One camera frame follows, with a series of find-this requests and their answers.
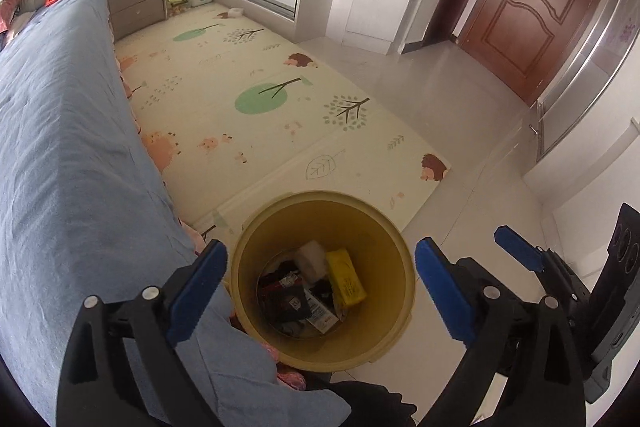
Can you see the printed play mat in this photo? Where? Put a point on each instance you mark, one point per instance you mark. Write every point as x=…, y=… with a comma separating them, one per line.
x=225, y=72

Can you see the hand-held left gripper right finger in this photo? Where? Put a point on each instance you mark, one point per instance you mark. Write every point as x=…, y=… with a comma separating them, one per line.
x=442, y=294

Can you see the white tissue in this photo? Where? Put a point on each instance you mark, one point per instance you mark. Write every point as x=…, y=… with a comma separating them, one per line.
x=312, y=259

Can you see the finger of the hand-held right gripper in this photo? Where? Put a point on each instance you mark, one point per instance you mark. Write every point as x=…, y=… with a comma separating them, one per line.
x=520, y=249

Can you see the brown wooden door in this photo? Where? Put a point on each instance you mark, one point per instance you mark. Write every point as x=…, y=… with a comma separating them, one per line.
x=530, y=7

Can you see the pink pillow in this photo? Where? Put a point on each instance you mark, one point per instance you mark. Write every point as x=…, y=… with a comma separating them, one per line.
x=9, y=12

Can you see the grey nightstand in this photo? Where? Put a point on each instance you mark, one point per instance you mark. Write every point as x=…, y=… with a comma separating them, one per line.
x=137, y=2

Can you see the bed with blue sheet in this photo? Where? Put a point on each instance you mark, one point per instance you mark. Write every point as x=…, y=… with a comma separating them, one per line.
x=65, y=132

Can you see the white printed wrapper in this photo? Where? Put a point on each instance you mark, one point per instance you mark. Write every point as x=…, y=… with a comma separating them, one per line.
x=321, y=312

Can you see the yellow carton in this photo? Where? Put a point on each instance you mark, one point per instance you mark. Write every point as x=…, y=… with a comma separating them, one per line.
x=346, y=277

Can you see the yellow trash bin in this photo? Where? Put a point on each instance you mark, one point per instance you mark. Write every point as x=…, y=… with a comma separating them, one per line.
x=390, y=257

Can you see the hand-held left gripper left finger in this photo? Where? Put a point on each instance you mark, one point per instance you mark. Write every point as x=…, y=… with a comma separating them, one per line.
x=197, y=292

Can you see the dark wrapper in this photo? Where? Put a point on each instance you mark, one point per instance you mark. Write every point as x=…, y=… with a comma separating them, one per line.
x=287, y=302

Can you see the silver framed sliding door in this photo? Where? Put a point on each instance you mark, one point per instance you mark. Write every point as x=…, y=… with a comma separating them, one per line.
x=590, y=67

